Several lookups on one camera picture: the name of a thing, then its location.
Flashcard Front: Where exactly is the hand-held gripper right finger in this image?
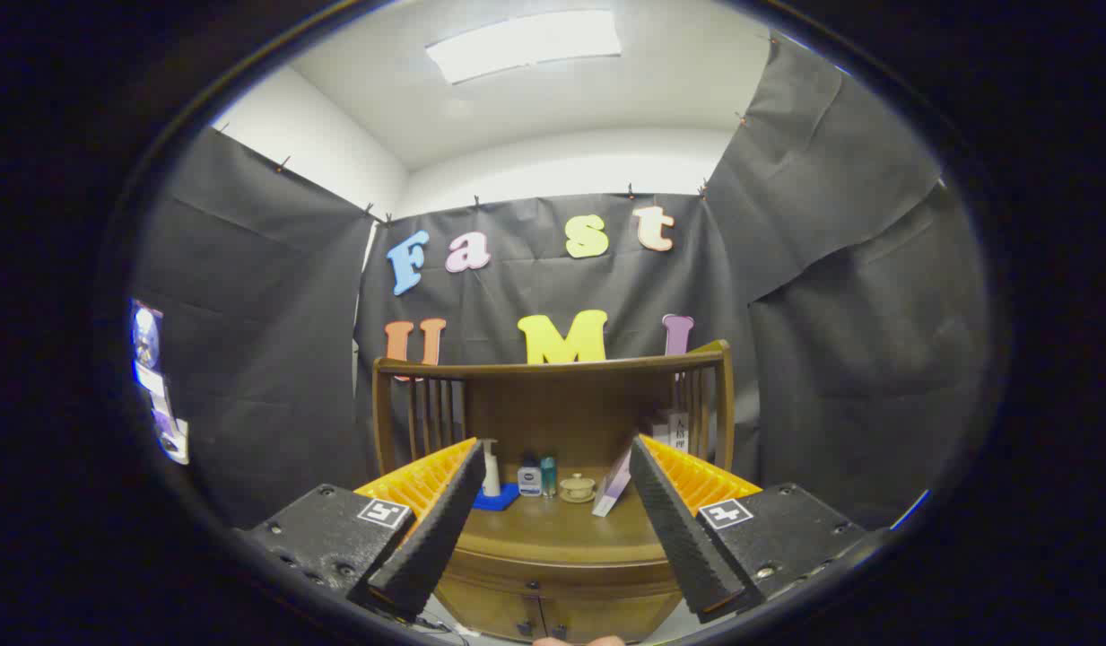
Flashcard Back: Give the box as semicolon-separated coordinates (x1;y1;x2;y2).
629;434;867;624

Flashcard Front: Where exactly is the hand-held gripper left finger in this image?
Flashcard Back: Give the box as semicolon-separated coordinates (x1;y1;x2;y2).
234;437;487;624

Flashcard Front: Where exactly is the wooden drawer with dark knob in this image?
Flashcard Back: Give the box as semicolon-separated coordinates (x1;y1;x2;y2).
440;547;684;600

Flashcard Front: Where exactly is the wooden countertop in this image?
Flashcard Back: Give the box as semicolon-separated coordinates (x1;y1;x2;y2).
458;462;675;568

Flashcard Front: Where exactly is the wooden cabinet with slatted shelf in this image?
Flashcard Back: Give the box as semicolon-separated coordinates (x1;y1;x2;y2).
371;339;737;645

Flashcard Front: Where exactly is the purple and white book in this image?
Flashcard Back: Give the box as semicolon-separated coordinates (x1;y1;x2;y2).
592;446;634;518

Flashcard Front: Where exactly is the ceiling light panel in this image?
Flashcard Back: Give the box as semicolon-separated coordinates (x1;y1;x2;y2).
425;9;623;86

